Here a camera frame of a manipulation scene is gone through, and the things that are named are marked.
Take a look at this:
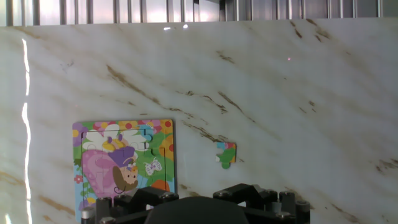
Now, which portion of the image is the white marble pattern board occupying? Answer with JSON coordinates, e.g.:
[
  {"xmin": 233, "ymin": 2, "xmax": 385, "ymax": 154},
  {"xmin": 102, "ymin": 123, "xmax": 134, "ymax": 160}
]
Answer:
[{"xmin": 0, "ymin": 17, "xmax": 398, "ymax": 224}]

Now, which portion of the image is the colourful fairy puzzle board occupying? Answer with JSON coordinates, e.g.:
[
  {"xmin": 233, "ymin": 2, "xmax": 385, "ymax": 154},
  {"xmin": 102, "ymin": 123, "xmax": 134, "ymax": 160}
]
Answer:
[{"xmin": 72, "ymin": 119, "xmax": 177, "ymax": 223}]

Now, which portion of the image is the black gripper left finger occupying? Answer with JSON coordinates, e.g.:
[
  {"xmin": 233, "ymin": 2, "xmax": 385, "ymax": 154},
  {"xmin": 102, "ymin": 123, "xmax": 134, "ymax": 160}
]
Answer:
[{"xmin": 80, "ymin": 185, "xmax": 180, "ymax": 224}]

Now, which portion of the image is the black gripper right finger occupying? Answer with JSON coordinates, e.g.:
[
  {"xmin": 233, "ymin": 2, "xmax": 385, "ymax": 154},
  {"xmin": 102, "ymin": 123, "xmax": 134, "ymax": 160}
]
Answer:
[{"xmin": 213, "ymin": 183, "xmax": 311, "ymax": 224}]

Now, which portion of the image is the green puzzle piece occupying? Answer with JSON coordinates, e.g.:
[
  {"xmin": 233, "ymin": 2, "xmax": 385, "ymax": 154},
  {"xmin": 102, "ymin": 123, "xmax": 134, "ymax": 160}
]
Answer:
[{"xmin": 215, "ymin": 142, "xmax": 238, "ymax": 170}]

